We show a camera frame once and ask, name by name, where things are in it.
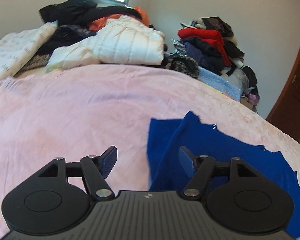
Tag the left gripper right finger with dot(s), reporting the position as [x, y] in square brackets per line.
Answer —
[191, 164]

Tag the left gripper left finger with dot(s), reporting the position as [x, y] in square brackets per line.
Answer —
[99, 166]

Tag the blue knit sweater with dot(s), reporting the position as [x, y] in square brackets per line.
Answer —
[167, 136]

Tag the black clothes pile on bed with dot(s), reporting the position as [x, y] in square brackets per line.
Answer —
[79, 19]

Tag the pink bed sheet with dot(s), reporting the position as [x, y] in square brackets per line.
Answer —
[83, 111]

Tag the light blue blanket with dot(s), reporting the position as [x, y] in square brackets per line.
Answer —
[218, 83]

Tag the leopard fuzzy garment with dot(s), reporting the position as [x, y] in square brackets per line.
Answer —
[186, 65]

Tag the wooden door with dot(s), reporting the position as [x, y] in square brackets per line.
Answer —
[285, 115]

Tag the white puffer jacket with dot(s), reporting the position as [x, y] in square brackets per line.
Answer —
[121, 41]

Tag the red jacket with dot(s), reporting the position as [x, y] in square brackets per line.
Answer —
[211, 37]

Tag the white quilt with script print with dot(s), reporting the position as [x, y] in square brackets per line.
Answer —
[16, 49]

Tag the dark clothes pile by wall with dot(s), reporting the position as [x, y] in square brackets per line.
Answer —
[210, 58]

